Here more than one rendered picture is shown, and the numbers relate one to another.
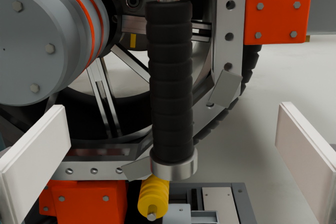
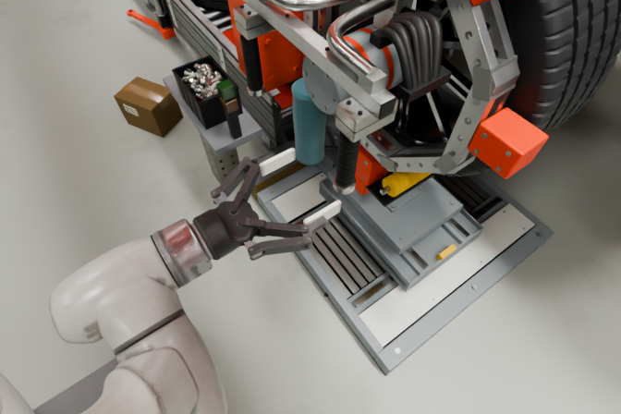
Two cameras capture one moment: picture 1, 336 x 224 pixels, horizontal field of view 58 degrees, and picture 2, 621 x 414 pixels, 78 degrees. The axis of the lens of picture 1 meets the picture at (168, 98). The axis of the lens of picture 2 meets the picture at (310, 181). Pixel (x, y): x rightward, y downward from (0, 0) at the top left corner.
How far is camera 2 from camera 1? 55 cm
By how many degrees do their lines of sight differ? 51
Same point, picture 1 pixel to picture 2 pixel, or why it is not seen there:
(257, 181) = (581, 244)
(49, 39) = (334, 95)
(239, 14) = (470, 130)
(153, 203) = (389, 186)
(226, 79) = (447, 159)
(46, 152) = (279, 162)
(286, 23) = (497, 158)
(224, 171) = (560, 209)
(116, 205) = (370, 170)
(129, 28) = not seen: hidden behind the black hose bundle
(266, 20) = (485, 146)
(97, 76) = not seen: hidden behind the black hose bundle
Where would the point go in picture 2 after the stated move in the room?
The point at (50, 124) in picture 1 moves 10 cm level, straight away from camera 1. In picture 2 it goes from (284, 155) to (311, 120)
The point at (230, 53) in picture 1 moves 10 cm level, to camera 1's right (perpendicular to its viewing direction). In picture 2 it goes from (456, 147) to (501, 180)
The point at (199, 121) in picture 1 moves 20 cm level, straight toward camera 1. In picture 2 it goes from (426, 167) to (351, 207)
